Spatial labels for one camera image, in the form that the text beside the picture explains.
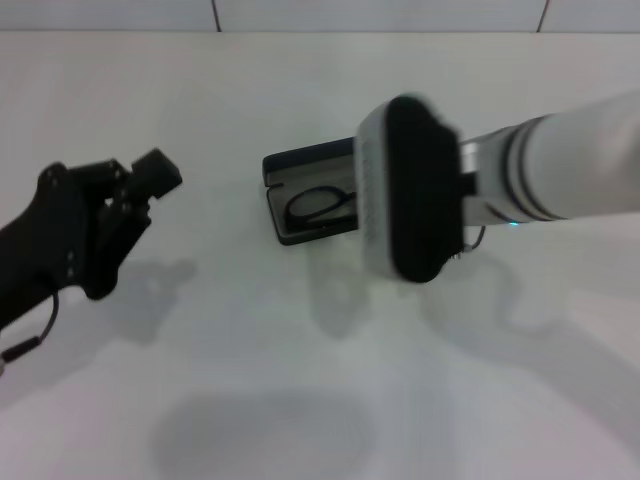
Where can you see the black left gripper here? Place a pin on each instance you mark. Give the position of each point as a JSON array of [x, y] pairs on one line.
[[55, 235]]

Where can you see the black glasses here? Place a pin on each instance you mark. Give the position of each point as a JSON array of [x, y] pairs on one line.
[[289, 210]]

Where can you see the black glasses case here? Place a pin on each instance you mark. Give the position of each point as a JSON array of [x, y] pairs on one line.
[[310, 152]]

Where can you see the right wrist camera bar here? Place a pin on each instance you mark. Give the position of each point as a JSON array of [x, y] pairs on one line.
[[415, 190]]

